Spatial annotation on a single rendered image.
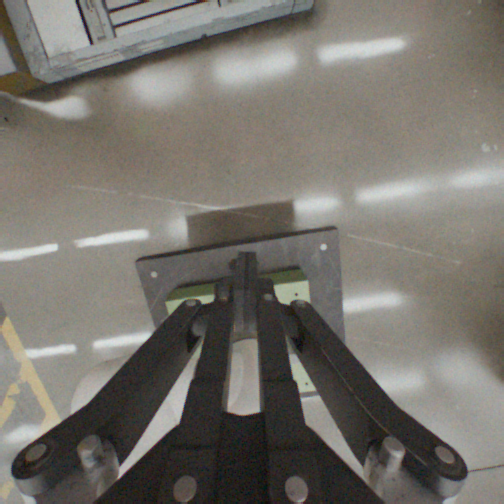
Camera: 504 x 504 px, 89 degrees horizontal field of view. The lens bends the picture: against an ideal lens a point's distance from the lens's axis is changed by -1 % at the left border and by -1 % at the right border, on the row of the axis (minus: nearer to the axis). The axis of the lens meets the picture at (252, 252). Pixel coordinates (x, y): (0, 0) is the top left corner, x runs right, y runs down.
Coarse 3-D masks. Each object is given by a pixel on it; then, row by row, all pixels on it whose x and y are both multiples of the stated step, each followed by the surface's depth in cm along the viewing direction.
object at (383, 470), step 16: (384, 448) 8; (400, 448) 8; (368, 464) 8; (384, 464) 8; (400, 464) 8; (368, 480) 8; (384, 480) 7; (400, 480) 7; (416, 480) 7; (384, 496) 7; (400, 496) 7; (416, 496) 7; (432, 496) 7
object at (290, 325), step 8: (264, 280) 19; (264, 288) 18; (272, 288) 18; (280, 304) 16; (288, 312) 15; (288, 320) 15; (288, 328) 15; (296, 328) 15; (288, 336) 15; (296, 336) 15
